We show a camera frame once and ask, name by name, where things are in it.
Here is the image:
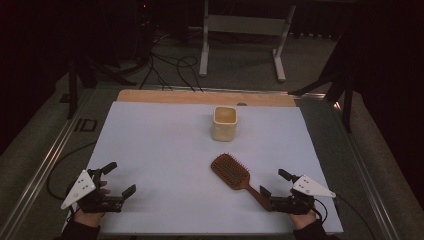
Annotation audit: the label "aluminium floor rail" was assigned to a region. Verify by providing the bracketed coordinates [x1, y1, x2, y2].
[331, 99, 403, 240]
[0, 89, 96, 240]

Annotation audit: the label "right hand-held gripper cable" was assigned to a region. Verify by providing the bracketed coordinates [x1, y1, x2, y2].
[311, 194, 378, 240]

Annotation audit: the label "left hand-held gripper cable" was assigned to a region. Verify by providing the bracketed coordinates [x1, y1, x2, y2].
[46, 141, 98, 202]

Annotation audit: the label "white table mat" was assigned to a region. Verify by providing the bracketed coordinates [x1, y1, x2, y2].
[63, 100, 345, 235]

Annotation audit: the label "wooden paddle hairbrush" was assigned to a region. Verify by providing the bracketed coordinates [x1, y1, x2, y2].
[210, 152, 274, 213]

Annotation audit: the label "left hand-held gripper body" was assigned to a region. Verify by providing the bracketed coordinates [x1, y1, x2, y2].
[60, 168, 125, 214]

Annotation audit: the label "hand-held gripper cable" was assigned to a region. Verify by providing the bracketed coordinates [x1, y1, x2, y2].
[311, 194, 378, 240]
[46, 141, 98, 202]

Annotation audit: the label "black floor cables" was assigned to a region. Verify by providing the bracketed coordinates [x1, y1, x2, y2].
[138, 31, 205, 93]

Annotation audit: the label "white metal stand frame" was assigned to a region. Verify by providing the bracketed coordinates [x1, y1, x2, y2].
[198, 0, 297, 84]

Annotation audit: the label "person's left hand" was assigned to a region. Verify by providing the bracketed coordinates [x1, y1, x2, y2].
[73, 180, 112, 229]

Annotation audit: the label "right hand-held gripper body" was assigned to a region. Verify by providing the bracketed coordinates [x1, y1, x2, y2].
[269, 174, 337, 216]

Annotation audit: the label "person's right hand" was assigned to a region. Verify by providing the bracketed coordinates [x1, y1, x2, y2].
[289, 209, 318, 231]

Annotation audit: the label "beige square cup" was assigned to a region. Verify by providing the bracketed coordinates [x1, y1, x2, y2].
[210, 105, 239, 143]

